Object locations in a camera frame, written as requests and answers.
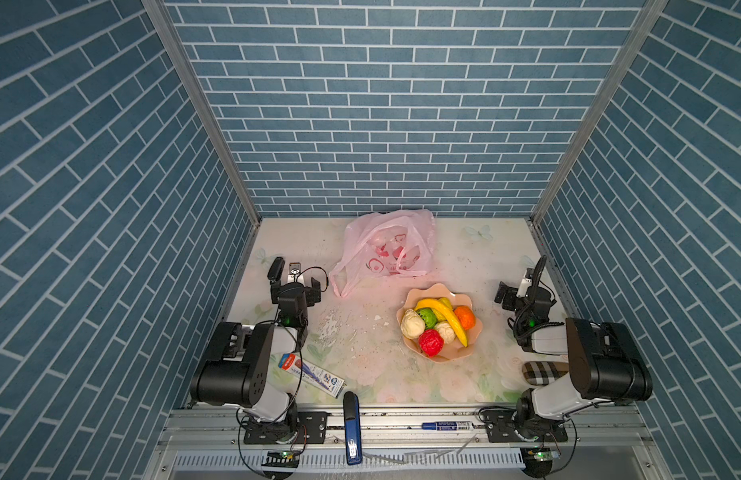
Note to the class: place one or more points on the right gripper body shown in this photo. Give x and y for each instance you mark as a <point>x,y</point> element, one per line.
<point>514,304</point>

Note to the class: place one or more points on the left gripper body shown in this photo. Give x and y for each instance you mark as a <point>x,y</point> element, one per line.
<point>309,295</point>

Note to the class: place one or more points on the orange fake tangerine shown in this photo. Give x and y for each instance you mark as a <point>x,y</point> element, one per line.
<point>465,317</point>

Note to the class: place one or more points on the yellow fake banana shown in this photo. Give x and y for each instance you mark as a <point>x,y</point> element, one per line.
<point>447,314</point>

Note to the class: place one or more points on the green fake fruit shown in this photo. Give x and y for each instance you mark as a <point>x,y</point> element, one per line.
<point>428,316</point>

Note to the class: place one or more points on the red fake apple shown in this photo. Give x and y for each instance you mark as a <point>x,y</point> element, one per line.
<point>430,343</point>

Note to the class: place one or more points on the pink plastic bag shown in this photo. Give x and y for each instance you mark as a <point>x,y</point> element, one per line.
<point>400,243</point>

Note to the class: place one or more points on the cream fake fruit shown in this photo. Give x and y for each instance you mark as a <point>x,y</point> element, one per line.
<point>412,325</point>

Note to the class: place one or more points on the yellow fake lemon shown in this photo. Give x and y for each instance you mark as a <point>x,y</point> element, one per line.
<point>446,302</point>

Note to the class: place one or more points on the cream fake pear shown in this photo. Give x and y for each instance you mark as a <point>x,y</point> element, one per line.
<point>445,331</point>

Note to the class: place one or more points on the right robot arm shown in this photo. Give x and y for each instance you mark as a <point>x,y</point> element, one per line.
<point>603,364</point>

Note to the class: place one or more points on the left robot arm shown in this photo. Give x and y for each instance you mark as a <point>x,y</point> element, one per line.
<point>234,368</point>

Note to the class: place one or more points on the black stapler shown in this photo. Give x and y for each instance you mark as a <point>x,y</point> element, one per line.
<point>276,270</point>

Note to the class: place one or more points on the plaid glasses case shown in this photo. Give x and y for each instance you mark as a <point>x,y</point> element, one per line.
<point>542,373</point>

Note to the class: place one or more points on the toothpaste box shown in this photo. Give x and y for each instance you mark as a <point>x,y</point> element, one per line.
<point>318,377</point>

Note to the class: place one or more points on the blue marker pen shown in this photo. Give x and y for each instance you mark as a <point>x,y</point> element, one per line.
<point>447,426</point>

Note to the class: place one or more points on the blue stapler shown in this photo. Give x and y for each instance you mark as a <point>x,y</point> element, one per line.
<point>352,432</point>

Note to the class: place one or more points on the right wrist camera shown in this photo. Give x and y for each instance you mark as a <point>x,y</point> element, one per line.
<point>525,283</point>

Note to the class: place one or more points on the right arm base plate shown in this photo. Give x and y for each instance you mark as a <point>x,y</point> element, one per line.
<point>505,426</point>

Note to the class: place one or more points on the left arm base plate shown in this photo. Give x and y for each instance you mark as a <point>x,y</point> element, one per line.
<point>306,428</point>

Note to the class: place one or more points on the aluminium front rail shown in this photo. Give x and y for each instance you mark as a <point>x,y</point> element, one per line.
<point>399,426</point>

